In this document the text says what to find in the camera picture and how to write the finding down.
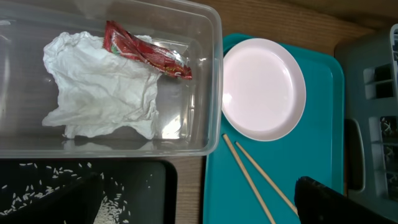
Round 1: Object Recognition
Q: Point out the black plastic tray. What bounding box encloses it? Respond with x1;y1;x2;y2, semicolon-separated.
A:
0;158;178;224

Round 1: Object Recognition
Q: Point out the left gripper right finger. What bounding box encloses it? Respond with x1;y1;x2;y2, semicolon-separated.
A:
294;176;397;224

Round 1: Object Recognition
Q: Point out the cooked white rice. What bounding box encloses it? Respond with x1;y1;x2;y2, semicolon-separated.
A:
0;161;153;224

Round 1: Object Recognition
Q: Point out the left wooden chopstick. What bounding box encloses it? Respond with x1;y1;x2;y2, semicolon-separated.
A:
222;134;276;224

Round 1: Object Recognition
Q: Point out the grey dishwasher rack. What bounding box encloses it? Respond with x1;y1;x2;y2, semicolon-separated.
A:
335;25;397;221

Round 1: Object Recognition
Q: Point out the teal serving tray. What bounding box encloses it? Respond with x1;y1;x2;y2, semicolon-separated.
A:
203;45;345;223

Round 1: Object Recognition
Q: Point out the wooden chopstick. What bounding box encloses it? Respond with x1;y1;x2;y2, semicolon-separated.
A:
222;134;276;224
235;141;298;216

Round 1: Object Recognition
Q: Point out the right wooden chopstick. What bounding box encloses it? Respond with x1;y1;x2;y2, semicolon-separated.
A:
235;141;298;216

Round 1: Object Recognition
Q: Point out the red snack wrapper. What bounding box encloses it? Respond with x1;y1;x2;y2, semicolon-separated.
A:
103;21;192;80

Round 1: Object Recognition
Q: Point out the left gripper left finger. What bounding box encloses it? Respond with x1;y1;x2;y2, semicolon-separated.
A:
1;172;103;224

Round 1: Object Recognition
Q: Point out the clear plastic bin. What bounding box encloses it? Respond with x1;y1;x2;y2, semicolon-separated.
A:
1;0;223;158

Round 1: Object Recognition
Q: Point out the white napkin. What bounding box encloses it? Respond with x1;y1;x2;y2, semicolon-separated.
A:
42;31;161;139

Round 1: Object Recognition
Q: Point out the large white plate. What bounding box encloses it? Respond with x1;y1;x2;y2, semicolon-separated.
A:
222;38;307;141

